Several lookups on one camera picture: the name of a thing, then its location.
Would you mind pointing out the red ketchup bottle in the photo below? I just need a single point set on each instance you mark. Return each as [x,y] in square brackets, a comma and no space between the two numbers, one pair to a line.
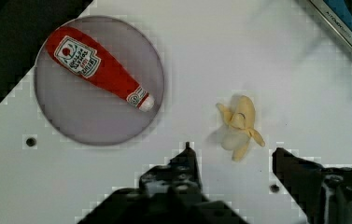
[86,58]

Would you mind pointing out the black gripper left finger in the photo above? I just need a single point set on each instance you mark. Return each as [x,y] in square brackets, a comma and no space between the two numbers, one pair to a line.
[166,194]

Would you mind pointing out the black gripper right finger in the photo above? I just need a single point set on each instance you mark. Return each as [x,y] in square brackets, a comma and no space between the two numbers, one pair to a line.
[324,194]

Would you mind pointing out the peeled yellow toy banana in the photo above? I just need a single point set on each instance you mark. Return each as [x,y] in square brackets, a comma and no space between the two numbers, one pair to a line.
[240,124]

